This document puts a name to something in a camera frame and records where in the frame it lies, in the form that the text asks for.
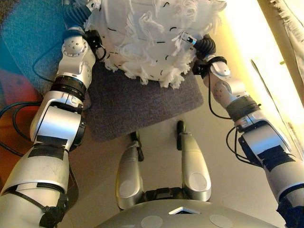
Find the silver robot leg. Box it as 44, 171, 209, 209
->
176, 120, 212, 202
115, 131, 145, 211

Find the thick black cable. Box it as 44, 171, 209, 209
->
0, 101, 46, 158

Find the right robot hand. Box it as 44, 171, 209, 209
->
180, 32, 217, 60

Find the white fringed cushion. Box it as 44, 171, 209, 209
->
84, 0, 228, 90

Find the grey fabric armchair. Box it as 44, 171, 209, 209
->
83, 60, 205, 143

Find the silver left robot leg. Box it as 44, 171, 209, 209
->
115, 131, 145, 211

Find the beige sofa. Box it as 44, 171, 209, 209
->
257, 0, 304, 157

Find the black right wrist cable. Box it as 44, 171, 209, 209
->
208, 71, 255, 165

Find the thin black left wrist cable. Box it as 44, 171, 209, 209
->
31, 44, 65, 84

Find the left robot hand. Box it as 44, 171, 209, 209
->
62, 0, 102, 29

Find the silver right robot leg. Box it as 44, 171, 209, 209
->
176, 120, 212, 202

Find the grey robot torso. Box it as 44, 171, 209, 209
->
95, 187, 281, 228

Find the glossy colourful cabinet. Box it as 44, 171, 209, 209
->
0, 0, 92, 164

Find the white fringed throw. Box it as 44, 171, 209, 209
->
273, 0, 304, 80

